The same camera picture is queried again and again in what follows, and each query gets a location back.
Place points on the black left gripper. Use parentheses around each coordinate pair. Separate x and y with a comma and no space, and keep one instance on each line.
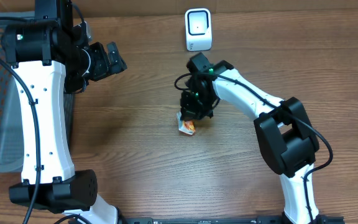
(104,66)

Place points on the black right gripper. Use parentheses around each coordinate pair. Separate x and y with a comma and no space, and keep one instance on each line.
(191,111)

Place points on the small orange box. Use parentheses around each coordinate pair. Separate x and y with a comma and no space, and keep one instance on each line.
(186,127)

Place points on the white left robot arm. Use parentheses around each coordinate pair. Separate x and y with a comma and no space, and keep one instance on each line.
(51,57)

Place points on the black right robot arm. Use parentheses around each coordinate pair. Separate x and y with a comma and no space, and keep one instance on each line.
(286,139)

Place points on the white barcode scanner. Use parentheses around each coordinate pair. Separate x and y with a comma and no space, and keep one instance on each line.
(198,29)

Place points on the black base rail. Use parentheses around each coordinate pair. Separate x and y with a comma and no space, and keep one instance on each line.
(276,219)

